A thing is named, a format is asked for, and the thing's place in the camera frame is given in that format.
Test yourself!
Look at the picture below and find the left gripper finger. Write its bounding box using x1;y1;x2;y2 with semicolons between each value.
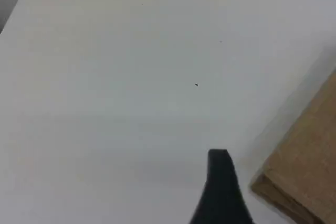
188;148;254;224

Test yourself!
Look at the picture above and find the brown jute bag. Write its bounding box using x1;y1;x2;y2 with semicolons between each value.
250;69;336;224

